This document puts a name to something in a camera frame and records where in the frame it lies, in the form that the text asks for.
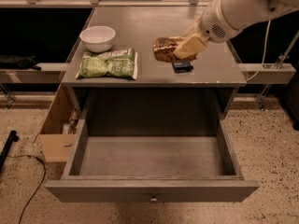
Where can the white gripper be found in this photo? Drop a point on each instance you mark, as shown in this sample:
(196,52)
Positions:
(215,22)

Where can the orange soda can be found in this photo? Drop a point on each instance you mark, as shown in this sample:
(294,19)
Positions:
(163,48)

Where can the dark blue snack packet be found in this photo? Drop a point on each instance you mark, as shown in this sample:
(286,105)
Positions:
(182,67)

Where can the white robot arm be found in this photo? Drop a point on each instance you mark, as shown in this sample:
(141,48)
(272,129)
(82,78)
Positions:
(255,11)

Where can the grey cabinet counter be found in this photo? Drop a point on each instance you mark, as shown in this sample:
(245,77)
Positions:
(138,28)

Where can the grey open top drawer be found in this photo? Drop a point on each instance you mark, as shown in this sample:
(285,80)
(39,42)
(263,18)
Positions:
(175,169)

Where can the green chip bag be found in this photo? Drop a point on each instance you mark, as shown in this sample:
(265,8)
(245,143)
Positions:
(116,63)

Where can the white ceramic bowl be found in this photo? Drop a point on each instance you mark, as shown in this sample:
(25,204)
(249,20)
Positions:
(98,38)

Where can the grey right side ledge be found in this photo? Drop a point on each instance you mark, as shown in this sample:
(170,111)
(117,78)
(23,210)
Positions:
(255,73)

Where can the grey ledge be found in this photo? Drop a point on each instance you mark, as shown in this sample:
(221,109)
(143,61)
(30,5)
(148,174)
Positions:
(49,73)
(255,73)

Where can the grey left side ledge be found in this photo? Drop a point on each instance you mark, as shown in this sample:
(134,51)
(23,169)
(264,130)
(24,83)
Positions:
(49,73)

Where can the bottle inside cardboard box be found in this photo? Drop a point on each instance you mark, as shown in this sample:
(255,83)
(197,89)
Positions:
(70,126)

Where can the black object on ledge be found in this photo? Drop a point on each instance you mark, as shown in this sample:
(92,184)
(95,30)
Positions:
(18,62)

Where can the brown cardboard box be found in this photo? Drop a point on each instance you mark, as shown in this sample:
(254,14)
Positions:
(56,145)

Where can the black pole on floor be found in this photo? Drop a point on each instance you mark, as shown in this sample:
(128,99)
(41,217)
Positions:
(13,137)

